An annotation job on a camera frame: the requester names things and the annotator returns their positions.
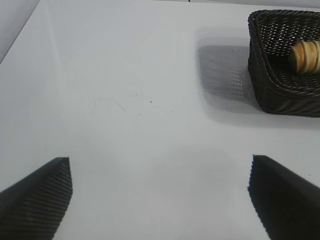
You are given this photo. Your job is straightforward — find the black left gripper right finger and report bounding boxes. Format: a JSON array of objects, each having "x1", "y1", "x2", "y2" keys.
[{"x1": 247, "y1": 154, "x2": 320, "y2": 240}]

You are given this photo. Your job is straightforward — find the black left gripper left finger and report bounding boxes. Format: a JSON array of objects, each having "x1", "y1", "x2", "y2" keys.
[{"x1": 0, "y1": 156, "x2": 73, "y2": 240}]

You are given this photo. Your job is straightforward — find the dark brown woven wicker basket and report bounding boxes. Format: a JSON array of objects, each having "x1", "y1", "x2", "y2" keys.
[{"x1": 247, "y1": 9, "x2": 320, "y2": 118}]

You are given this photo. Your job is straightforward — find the long twisted striped bread loaf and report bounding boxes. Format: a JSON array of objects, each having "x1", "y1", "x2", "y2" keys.
[{"x1": 288, "y1": 39, "x2": 320, "y2": 75}]

